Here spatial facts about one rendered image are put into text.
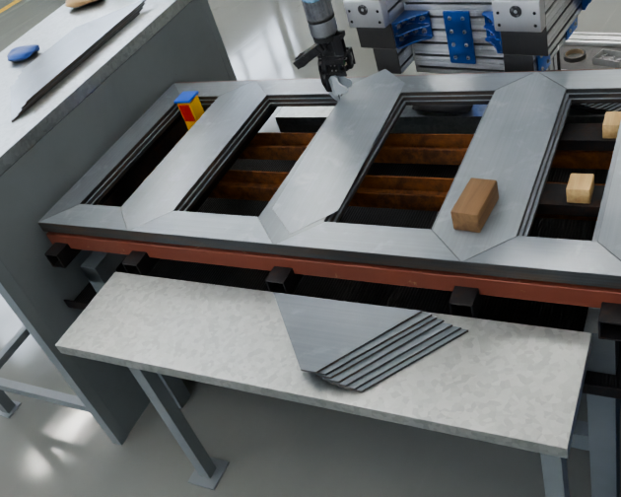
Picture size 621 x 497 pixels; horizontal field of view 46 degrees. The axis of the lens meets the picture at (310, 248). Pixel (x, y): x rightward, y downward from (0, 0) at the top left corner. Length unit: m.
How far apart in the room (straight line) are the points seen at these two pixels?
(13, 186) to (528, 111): 1.39
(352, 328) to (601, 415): 0.62
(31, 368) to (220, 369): 1.64
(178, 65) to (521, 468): 1.73
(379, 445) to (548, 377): 0.98
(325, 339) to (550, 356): 0.44
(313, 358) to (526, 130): 0.77
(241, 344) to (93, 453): 1.17
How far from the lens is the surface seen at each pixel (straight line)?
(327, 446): 2.34
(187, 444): 2.27
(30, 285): 2.24
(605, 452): 1.93
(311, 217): 1.73
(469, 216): 1.55
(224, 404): 2.57
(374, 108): 2.07
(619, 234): 1.54
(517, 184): 1.68
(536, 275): 1.49
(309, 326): 1.55
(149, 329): 1.79
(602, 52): 3.45
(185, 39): 2.75
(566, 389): 1.41
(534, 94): 1.99
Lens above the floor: 1.87
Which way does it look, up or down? 38 degrees down
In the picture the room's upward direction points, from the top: 20 degrees counter-clockwise
